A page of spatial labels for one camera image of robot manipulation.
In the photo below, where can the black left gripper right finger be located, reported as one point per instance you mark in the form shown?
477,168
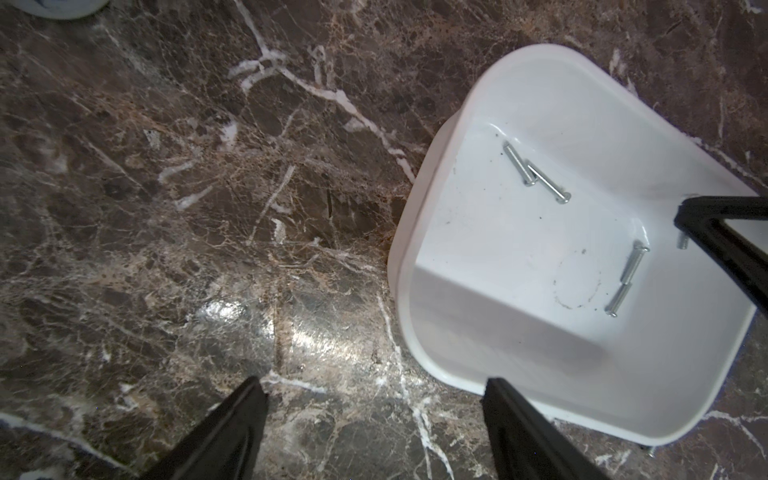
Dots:
525,446

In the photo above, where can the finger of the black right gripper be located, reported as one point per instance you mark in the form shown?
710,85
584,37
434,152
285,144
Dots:
703,220

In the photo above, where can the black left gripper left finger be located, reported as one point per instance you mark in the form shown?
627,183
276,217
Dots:
225,445

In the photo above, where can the white plastic storage box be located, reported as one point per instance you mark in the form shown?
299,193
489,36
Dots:
493,278

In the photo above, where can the blue lidded metal can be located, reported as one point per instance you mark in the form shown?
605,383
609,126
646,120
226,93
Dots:
59,10

